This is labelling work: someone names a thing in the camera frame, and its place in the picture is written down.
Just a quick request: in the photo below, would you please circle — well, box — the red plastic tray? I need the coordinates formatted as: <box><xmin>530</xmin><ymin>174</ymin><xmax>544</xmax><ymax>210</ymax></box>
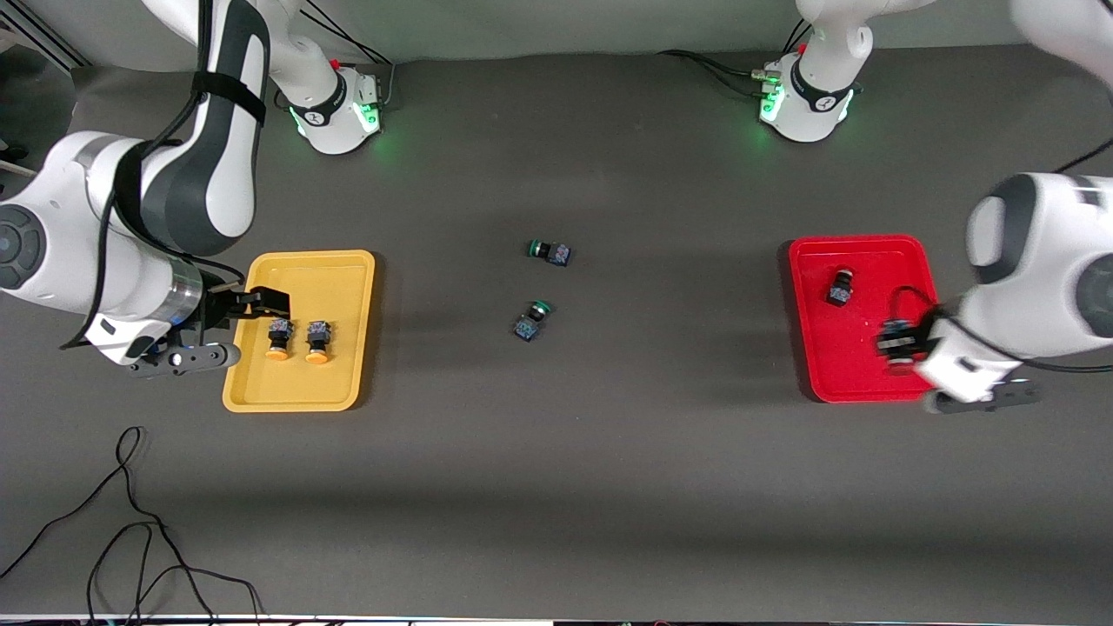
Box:
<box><xmin>789</xmin><ymin>235</ymin><xmax>944</xmax><ymax>404</ymax></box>

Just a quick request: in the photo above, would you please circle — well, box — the yellow plastic tray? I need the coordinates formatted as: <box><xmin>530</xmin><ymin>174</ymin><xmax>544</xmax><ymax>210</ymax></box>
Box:
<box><xmin>222</xmin><ymin>250</ymin><xmax>377</xmax><ymax>413</ymax></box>

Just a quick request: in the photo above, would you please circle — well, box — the dark grey table mat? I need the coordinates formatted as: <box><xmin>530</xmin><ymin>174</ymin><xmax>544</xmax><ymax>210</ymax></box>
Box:
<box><xmin>0</xmin><ymin>35</ymin><xmax>1113</xmax><ymax>622</ymax></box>

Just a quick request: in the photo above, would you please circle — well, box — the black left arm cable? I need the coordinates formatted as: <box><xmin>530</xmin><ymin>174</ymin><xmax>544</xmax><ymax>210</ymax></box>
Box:
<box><xmin>885</xmin><ymin>137</ymin><xmax>1113</xmax><ymax>375</ymax></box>

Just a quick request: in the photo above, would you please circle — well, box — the thin black loose cable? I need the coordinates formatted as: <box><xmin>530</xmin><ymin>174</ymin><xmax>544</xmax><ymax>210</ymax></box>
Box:
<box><xmin>0</xmin><ymin>426</ymin><xmax>263</xmax><ymax>626</ymax></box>

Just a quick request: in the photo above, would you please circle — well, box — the black right base cable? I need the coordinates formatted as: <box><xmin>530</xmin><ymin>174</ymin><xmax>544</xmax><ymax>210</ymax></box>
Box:
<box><xmin>300</xmin><ymin>0</ymin><xmax>397</xmax><ymax>114</ymax></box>

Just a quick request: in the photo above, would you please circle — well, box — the black base cable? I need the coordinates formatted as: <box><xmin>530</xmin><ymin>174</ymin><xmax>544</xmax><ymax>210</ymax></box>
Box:
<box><xmin>656</xmin><ymin>50</ymin><xmax>766</xmax><ymax>79</ymax></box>
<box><xmin>300</xmin><ymin>0</ymin><xmax>397</xmax><ymax>114</ymax></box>
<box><xmin>706</xmin><ymin>63</ymin><xmax>768</xmax><ymax>97</ymax></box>

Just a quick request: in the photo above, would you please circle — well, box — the black left base cable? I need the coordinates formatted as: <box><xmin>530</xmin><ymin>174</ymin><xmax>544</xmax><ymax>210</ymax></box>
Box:
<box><xmin>656</xmin><ymin>50</ymin><xmax>766</xmax><ymax>79</ymax></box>
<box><xmin>706</xmin><ymin>63</ymin><xmax>768</xmax><ymax>97</ymax></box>

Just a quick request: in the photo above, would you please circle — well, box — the aluminium frame rail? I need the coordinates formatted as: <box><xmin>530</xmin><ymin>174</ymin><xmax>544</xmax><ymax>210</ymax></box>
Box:
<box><xmin>0</xmin><ymin>13</ymin><xmax>90</xmax><ymax>72</ymax></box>

